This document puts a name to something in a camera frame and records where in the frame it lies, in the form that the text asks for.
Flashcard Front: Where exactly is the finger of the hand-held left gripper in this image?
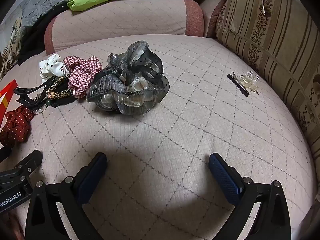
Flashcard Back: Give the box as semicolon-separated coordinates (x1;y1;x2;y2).
0;150;43;180
0;147;12;163

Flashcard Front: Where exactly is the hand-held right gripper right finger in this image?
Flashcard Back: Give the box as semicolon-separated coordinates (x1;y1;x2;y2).
208;152;292;240

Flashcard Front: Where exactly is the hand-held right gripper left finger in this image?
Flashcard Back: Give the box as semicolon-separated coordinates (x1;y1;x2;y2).
25;152;108;240

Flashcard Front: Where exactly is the dark red dotted scrunchie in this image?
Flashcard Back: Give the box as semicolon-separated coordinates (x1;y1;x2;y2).
0;105;35;147

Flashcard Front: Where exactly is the pearl bracelet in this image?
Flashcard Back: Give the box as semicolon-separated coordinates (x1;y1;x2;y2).
31;104;49;115

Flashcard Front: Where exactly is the red cardboard box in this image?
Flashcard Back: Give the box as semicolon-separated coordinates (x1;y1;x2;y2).
0;79;19;128

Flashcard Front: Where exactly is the black claw hair clip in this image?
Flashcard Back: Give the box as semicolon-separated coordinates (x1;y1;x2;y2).
14;76;65;105

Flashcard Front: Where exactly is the leopard print scrunchie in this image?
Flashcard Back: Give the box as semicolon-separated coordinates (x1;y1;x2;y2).
45;74;75;100

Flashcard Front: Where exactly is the large grey organza scrunchie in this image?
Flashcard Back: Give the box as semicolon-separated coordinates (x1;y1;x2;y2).
86;41;170;115

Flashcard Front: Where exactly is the white polka dot scrunchie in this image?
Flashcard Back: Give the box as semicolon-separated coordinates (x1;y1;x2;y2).
38;54;70;83

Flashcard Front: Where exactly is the red checked scrunchie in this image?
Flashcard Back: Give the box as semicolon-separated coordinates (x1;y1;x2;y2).
62;56;103;98

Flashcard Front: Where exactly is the black flat hair clip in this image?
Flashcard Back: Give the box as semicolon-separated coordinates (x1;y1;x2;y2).
227;72;250;97

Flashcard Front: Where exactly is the clear claw hair clip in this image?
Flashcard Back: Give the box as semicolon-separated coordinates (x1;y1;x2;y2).
239;71;260;94

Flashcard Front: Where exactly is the tiger print blanket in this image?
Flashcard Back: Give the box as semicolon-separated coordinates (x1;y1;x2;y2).
0;17;24;78

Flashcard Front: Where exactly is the black cloth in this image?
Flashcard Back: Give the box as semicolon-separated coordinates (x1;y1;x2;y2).
17;5;68;63

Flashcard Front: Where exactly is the grey quilted cushion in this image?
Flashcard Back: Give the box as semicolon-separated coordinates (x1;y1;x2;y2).
15;0;80;28

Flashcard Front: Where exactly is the striped floral cushion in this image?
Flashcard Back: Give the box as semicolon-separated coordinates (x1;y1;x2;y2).
215;0;320;163

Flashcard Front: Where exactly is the pink bolster pillow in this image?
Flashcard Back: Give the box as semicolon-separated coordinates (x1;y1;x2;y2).
44;0;204;55
200;0;235;39

